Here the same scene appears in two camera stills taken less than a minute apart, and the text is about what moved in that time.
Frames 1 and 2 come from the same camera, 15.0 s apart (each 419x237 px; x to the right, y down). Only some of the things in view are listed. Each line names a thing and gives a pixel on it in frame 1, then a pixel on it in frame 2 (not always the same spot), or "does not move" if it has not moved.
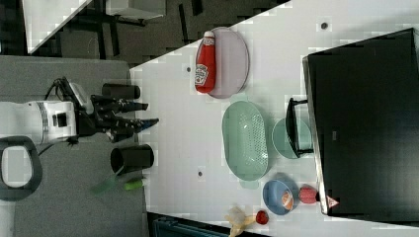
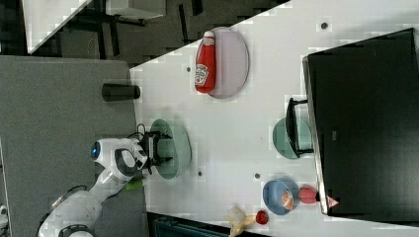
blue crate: (159, 225) does not move
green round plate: (282, 144) does not move
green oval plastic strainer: (245, 141) → (166, 147)
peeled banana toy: (238, 219) does not move
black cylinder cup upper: (121, 91) does not move
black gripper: (111, 117) → (156, 160)
